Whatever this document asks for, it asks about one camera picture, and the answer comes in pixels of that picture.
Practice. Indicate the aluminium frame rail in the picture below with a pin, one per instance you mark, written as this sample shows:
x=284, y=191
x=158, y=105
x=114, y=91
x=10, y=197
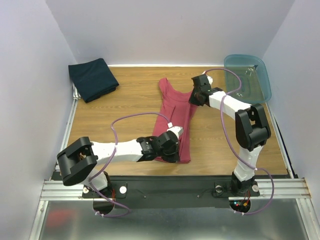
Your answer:
x=283, y=189

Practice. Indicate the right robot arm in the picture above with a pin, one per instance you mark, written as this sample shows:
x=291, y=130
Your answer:
x=252, y=129

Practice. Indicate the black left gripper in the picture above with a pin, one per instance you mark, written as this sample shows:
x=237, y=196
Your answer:
x=174, y=158

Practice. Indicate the teal plastic bin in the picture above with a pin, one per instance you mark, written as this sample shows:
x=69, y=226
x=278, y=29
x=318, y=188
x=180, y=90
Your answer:
x=255, y=84

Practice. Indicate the maroon tank top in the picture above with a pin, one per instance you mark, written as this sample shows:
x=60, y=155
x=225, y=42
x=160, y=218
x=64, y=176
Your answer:
x=176, y=107

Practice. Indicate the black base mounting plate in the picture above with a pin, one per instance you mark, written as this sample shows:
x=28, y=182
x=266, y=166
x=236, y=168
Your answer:
x=168, y=192

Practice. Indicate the folded navy tank top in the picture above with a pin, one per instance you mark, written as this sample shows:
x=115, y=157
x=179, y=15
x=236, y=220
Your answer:
x=92, y=79

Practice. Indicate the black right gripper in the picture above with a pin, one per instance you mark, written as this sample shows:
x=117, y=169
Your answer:
x=194, y=98

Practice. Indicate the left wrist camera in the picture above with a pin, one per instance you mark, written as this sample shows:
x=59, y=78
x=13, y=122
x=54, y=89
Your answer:
x=177, y=130

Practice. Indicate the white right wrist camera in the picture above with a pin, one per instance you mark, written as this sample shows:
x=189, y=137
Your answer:
x=209, y=78

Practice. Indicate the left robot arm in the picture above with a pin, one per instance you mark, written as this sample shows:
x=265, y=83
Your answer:
x=77, y=162

